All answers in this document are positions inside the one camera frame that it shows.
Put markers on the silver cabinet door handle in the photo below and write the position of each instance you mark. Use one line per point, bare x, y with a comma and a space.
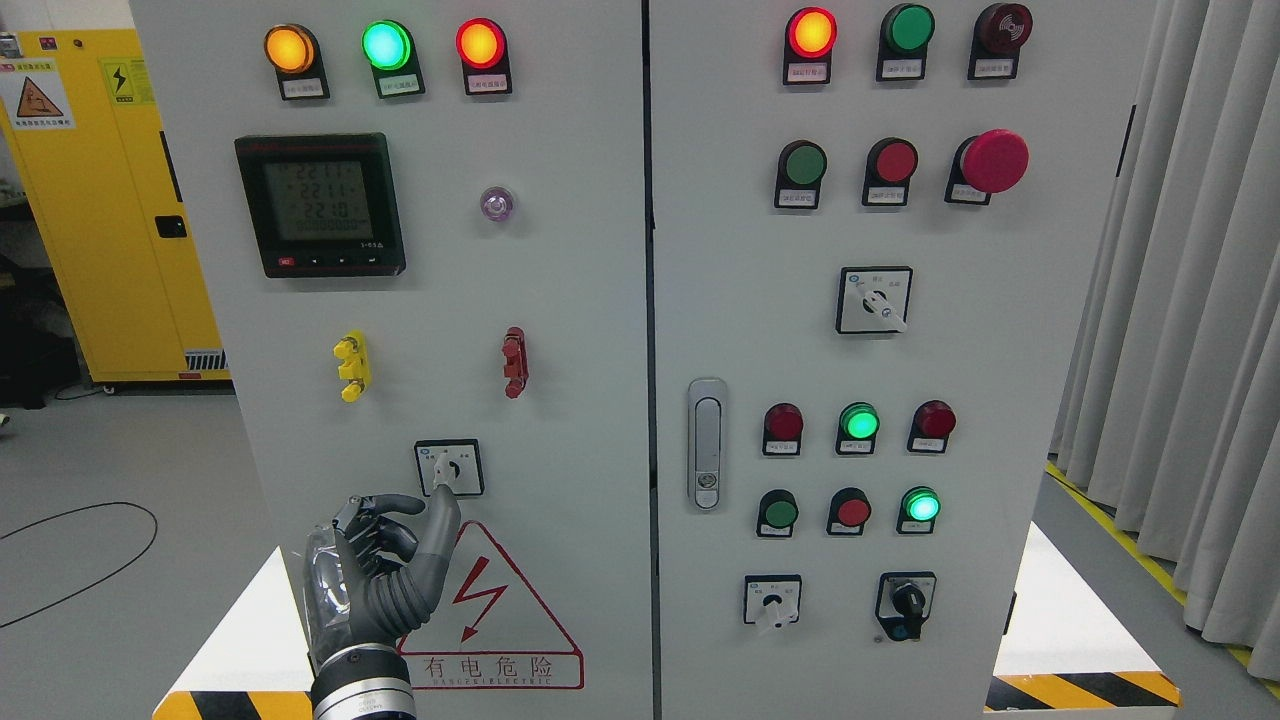
706, 398

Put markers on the red electrical hazard warning sticker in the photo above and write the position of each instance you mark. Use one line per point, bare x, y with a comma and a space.
491, 630

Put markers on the red indicator light top left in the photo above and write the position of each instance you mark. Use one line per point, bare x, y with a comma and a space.
483, 49

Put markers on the amber indicator light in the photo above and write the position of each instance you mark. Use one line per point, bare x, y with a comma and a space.
296, 58

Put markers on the green push button lower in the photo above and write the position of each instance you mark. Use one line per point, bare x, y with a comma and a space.
777, 514

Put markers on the red emergency stop button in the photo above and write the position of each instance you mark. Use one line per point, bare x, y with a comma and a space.
986, 164

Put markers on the black digital power meter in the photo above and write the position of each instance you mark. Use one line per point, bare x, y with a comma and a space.
322, 205

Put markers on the dark red indicator right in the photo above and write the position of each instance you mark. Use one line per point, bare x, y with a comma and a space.
931, 428

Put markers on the green indicator light top left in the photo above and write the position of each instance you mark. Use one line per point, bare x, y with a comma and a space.
394, 64

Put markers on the green push button upper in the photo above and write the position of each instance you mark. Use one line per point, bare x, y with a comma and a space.
801, 166

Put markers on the dark red indicator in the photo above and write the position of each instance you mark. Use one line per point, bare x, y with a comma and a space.
931, 428
782, 431

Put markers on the grey electrical control cabinet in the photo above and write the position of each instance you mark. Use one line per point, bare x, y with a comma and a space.
641, 140

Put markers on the white rotary light switch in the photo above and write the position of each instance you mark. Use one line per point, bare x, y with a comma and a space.
455, 462

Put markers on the yellow safety storage cabinet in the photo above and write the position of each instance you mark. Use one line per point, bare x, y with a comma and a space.
80, 114

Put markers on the dark red buzzer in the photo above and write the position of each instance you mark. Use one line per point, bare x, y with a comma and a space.
998, 35

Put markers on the dark red indicator left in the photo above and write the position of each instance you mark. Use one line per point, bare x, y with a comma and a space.
782, 431

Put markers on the lit green push button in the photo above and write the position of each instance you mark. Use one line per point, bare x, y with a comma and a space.
918, 511

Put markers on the silver black robot forearm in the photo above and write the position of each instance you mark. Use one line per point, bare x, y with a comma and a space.
368, 681

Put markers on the grey curtain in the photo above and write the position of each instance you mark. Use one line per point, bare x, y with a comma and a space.
1169, 416

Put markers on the red push button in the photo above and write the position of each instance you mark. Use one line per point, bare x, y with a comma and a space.
849, 511
890, 165

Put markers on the white rotary selector switch lower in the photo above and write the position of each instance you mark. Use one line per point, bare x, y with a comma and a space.
771, 602

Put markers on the white rotary selector switch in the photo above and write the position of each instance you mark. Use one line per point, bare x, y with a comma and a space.
873, 300
771, 602

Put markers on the yellow terminal connector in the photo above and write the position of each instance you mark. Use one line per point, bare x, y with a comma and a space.
353, 353

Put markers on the lit green indicator middle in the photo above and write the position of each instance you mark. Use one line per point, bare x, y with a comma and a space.
857, 430

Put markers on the small clear indicator lamp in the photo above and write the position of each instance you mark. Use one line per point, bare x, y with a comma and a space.
497, 204

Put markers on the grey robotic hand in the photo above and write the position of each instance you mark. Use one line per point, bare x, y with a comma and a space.
376, 571

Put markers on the red push button lower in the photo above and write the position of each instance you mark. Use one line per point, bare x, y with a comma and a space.
849, 511

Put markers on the red indicator light right door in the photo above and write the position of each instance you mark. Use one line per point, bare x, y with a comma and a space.
808, 41

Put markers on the red push button upper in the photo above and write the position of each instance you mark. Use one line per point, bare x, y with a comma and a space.
890, 165

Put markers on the green indicator light right door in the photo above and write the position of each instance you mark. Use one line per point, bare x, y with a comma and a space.
904, 37

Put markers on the black key selector switch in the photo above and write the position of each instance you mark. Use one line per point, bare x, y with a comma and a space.
904, 602

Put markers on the red terminal connector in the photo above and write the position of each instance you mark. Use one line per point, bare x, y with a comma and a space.
516, 364

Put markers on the white rotary selector switch upper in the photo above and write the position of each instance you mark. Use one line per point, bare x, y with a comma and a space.
873, 300

